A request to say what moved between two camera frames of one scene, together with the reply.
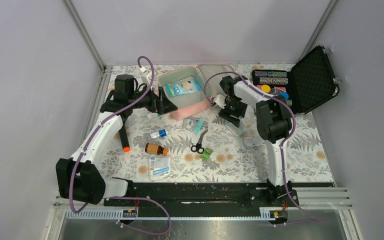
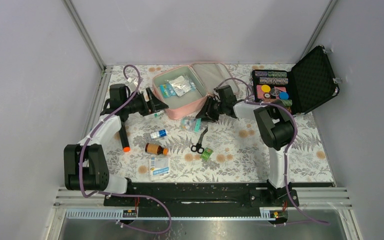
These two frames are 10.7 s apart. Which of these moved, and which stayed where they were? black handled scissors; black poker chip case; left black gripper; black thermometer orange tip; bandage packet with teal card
Moved: left black gripper
Stayed: black handled scissors; bandage packet with teal card; black poker chip case; black thermometer orange tip
